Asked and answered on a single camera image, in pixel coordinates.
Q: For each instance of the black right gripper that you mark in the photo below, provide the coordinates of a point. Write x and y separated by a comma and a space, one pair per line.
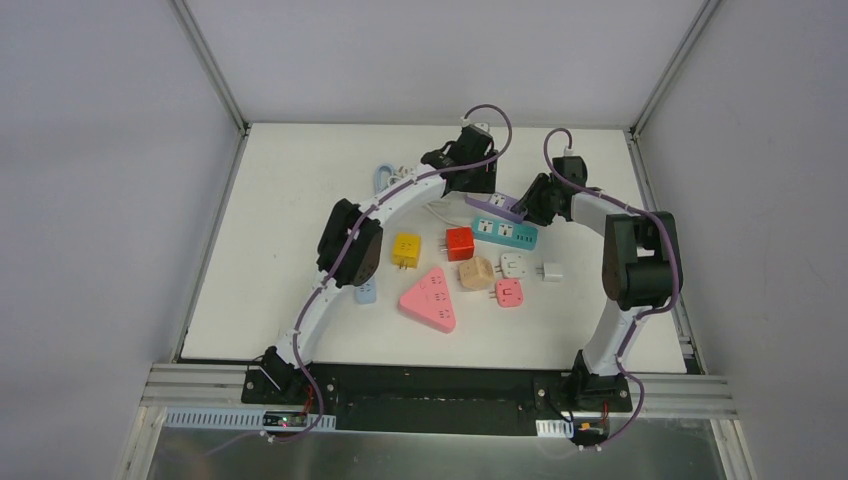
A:
531, 206

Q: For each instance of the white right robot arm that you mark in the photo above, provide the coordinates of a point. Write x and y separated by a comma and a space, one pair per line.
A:
641, 269

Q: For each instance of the pink power strip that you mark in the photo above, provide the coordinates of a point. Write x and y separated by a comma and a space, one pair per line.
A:
429, 302

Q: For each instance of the beige cube socket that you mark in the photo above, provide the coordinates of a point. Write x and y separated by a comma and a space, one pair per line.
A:
476, 273

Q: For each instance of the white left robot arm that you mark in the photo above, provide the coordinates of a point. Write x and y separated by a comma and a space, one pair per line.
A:
349, 249

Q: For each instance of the yellow cube socket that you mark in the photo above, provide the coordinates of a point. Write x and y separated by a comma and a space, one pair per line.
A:
406, 250

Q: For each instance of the purple power strip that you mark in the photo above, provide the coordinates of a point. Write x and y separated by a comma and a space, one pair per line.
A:
497, 204

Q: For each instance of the teal power strip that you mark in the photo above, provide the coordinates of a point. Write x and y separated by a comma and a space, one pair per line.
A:
505, 233

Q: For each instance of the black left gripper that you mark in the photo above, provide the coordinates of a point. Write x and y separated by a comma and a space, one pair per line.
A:
473, 177

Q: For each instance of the pink plug adapter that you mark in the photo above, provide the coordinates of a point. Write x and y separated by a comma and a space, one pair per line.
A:
508, 293

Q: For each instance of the red cube socket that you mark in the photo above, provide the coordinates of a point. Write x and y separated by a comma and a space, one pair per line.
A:
458, 244

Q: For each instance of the small white plug adapter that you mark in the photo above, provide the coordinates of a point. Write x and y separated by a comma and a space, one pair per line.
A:
551, 272

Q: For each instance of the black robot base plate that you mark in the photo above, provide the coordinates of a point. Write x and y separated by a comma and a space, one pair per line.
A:
465, 401

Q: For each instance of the aluminium frame rail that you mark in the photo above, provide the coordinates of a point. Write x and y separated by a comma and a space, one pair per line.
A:
209, 64

